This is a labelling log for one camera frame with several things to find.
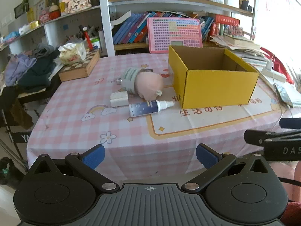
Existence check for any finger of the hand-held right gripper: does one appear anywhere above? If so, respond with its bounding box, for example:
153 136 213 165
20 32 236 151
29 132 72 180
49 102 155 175
244 129 301 146
279 118 301 129

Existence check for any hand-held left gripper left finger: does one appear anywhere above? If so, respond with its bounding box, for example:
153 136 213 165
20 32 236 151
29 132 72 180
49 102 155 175
28 144 120 193

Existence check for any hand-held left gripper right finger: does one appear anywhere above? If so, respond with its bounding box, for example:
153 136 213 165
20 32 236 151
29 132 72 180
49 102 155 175
181 143 273 192

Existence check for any white power adapter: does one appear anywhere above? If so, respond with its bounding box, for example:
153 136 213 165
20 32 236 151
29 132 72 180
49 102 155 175
110 91 129 107

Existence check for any yellow cardboard box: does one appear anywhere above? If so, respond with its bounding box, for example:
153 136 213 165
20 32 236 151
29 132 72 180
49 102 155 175
168 45 260 109

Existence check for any dark blue spray bottle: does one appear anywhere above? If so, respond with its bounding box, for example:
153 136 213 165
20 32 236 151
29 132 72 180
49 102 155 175
128 99 175 117

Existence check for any grey tape roll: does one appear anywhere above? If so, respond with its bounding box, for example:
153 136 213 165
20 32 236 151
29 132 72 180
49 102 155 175
120 67 141 94

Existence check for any pink plush toy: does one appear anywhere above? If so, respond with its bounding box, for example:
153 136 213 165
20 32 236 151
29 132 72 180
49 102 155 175
135 72 165 100

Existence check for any dark shiny phone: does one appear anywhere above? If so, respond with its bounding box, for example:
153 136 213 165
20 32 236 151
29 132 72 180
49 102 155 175
274 84 294 109

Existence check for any pink checked tablecloth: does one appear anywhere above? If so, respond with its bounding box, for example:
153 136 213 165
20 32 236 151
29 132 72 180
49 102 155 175
26 53 301 182

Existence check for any white power strip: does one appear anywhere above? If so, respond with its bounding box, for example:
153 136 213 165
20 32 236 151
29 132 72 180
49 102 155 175
261 54 286 82

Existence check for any red cloth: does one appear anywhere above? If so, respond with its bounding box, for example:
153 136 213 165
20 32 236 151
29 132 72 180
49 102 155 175
260 47 294 85

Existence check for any person's red clothing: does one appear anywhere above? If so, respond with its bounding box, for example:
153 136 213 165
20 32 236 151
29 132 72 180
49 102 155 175
281 161 301 226

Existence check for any wooden chess box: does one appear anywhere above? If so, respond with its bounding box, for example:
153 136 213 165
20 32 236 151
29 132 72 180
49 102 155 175
58 49 101 82

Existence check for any stack of papers and books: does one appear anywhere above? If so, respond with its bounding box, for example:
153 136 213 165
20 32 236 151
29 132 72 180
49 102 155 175
210 33 268 67

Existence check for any dark green cloth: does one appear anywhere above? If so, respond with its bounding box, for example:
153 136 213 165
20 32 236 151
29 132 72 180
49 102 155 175
17 49 62 93

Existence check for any floral tissue box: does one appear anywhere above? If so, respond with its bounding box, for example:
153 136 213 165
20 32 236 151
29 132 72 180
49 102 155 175
58 42 87 65

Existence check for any white green jar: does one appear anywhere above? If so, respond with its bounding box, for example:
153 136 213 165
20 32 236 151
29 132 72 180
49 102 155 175
90 36 101 50

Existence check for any purple cloth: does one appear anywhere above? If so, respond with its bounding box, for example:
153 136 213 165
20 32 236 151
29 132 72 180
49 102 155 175
5 54 37 86

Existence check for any grey cloth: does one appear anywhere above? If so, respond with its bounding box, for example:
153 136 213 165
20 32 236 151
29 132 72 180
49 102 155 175
32 43 59 59

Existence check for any red book box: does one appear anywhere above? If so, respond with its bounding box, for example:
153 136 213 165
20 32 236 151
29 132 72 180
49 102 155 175
215 14 241 37

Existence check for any pink learning tablet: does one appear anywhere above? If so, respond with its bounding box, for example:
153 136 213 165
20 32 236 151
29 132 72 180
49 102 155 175
147 17 203 54

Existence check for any bunch of pens and tools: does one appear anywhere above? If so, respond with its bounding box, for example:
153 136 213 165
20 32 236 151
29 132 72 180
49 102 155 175
66 25 100 40

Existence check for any white shelf unit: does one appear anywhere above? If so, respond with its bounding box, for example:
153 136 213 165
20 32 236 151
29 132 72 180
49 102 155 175
0 0 257 59

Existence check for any row of colourful books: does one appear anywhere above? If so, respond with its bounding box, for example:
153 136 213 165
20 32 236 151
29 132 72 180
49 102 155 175
112 11 215 45

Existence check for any white open book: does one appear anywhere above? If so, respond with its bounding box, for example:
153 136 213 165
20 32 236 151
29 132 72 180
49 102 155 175
110 11 131 26

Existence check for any red gift box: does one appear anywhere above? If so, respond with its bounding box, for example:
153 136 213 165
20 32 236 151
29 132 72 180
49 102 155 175
39 11 61 24

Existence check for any red handled stick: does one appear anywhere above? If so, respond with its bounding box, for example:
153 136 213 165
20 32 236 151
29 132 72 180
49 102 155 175
79 25 93 50

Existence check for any pink wall poster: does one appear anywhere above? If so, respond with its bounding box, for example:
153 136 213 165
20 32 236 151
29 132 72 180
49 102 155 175
266 0 291 23

